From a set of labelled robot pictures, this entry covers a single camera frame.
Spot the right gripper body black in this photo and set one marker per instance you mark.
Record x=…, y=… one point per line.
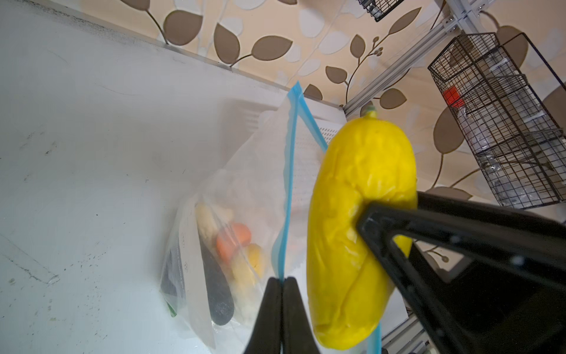
x=510, y=298

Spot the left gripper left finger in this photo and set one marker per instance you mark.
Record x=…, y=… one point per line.
x=266, y=336

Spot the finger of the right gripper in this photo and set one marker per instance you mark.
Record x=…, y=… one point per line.
x=391, y=233

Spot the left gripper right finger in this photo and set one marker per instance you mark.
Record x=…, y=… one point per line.
x=297, y=337

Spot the dark toy eggplant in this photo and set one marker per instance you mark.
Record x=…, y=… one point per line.
x=221, y=302

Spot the small yellow toy fruit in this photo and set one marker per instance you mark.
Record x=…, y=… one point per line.
x=248, y=265

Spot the orange toy tangerine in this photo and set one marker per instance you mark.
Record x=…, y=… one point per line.
x=232, y=238

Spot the clear zip bag blue zipper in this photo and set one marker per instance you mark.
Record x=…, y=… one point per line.
x=245, y=224

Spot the yellow toy lemon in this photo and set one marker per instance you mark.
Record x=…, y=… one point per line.
x=348, y=290

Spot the beige toy potato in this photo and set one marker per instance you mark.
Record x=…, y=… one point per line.
x=211, y=218

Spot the red capped item in basket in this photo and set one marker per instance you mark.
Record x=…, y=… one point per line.
x=453, y=98

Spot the white perforated plastic basket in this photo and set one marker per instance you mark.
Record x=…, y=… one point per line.
x=316, y=125

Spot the black wire basket right wall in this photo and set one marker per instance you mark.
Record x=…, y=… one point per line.
x=517, y=142

